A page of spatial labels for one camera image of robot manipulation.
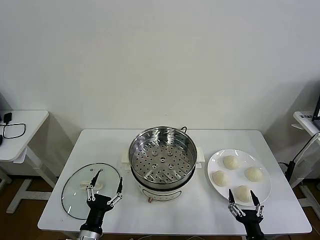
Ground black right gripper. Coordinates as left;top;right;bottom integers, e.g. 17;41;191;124
227;188;265;240

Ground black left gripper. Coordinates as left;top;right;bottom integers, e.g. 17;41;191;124
79;168;124;233

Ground white steamed baozi bun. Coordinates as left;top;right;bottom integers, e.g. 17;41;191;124
211;170;230;187
234;185;254;203
243;166;264;181
222;155;241;170

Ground glass lid with white handle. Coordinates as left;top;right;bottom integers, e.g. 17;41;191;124
61;162;122;221

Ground steel perforated steamer basket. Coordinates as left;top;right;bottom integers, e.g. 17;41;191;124
128;126;198;185

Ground white round plate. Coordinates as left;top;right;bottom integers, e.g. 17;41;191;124
206;148;272;207

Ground white electric cooker base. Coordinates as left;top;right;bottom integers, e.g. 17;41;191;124
120;146;205;204

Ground black cable with adapter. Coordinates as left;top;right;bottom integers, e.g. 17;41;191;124
277;132;320;182

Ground black looped cable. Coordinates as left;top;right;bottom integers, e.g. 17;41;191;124
0;122;27;140

